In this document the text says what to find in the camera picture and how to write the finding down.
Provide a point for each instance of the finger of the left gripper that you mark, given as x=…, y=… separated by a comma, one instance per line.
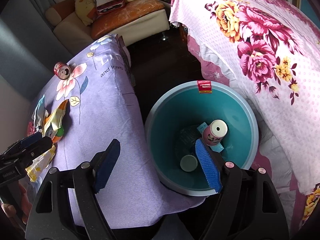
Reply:
x=28, y=154
x=30, y=139

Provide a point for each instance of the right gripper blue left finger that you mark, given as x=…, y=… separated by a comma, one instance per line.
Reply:
x=105, y=165

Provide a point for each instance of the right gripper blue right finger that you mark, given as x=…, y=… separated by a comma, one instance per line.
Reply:
x=211, y=172

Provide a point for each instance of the colourful snack wrapper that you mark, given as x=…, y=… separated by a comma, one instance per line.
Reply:
x=49, y=125

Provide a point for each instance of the red soda can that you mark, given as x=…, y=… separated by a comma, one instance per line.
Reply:
x=62, y=71

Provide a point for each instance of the teal plastic trash bin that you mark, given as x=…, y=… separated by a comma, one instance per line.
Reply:
x=174, y=124

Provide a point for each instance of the person's left hand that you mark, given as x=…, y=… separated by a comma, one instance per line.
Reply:
x=15, y=203

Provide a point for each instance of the round lid in bin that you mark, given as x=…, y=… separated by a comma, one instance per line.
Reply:
x=188, y=163

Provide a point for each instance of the purple floral bed sheet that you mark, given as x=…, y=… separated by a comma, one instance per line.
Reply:
x=102, y=106

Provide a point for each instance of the red label on bin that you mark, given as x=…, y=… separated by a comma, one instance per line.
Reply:
x=204, y=86

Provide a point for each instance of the cream and orange sofa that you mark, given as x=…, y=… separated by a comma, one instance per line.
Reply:
x=136, y=20

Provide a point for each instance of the yellow cartoon pillow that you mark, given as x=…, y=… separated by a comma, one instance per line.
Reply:
x=86, y=11

